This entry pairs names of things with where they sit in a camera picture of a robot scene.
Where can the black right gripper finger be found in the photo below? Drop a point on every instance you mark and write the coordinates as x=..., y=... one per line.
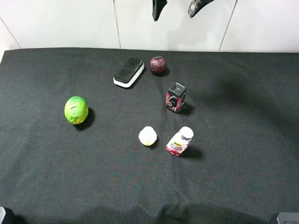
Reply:
x=158, y=6

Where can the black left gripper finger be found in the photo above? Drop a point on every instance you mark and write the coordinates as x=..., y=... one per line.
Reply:
x=196, y=5

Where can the dark purple round fruit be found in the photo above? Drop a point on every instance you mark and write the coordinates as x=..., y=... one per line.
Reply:
x=157, y=65

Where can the grey object bottom right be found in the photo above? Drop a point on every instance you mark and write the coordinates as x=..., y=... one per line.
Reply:
x=287, y=218

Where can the grey object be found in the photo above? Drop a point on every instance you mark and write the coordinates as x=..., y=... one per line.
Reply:
x=287, y=218
x=2, y=215

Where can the grey object bottom left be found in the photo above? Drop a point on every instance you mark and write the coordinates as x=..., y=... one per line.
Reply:
x=2, y=215

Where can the black and white eraser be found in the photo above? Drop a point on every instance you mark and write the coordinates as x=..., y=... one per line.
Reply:
x=129, y=73

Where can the black red gum box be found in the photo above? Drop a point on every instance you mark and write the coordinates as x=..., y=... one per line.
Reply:
x=175, y=97

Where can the white round garlic bulb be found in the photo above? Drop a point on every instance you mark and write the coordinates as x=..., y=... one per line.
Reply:
x=147, y=136

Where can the green lime fruit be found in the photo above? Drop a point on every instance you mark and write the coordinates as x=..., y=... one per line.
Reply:
x=76, y=110

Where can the small white-capped candy bottle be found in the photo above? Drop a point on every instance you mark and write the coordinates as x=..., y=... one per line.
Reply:
x=180, y=141

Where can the black tablecloth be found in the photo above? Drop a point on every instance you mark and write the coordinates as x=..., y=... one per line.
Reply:
x=241, y=166

